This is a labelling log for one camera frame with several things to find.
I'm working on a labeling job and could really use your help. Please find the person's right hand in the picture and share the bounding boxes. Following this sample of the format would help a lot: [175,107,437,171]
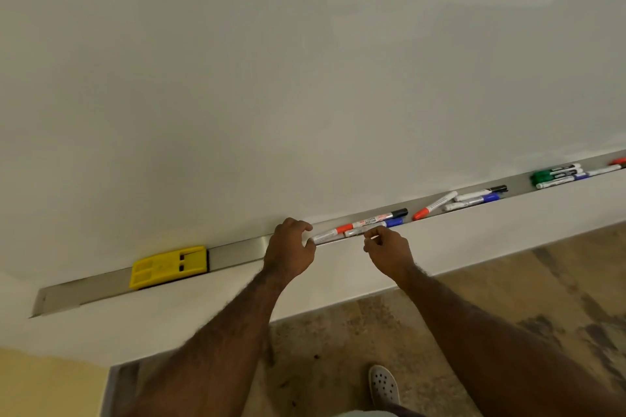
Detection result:
[363,225,417,281]

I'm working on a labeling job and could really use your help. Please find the person's left hand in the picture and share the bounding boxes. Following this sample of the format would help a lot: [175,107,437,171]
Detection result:
[263,218,317,281]

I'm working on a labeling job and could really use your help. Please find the short red cap marker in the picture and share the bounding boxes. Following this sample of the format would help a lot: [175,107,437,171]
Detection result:
[311,223,355,244]

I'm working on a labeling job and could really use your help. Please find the blue cap whiteboard marker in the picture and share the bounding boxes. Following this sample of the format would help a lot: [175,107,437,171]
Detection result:
[443,194,501,212]
[535,173,591,190]
[343,217,405,238]

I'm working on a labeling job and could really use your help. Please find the person's right forearm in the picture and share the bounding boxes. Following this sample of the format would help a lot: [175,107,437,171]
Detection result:
[397,265,626,417]

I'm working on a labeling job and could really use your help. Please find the person's left forearm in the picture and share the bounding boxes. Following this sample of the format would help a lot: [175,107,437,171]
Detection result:
[122,267,295,417]

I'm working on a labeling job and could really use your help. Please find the black cap marker red label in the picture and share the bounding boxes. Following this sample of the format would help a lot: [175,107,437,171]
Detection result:
[352,208,409,230]

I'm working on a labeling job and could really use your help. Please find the metal marker tray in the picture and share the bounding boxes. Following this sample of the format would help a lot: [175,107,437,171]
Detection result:
[29,150,626,319]

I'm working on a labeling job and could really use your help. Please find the black cap whiteboard marker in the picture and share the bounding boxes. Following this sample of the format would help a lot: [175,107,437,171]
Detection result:
[453,185,509,203]

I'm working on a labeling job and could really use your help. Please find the white perforated clog shoe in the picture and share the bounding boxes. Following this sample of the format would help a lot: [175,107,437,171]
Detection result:
[368,365,402,408]

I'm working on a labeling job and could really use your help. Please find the yellow whiteboard eraser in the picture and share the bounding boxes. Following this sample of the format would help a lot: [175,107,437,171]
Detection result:
[128,246,209,291]

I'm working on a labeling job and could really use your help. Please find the white whiteboard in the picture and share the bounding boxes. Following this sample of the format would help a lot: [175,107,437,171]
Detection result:
[0,0,626,368]

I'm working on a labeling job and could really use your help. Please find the green whiteboard marker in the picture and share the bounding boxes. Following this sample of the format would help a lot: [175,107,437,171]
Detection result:
[530,164,582,180]
[532,168,585,186]

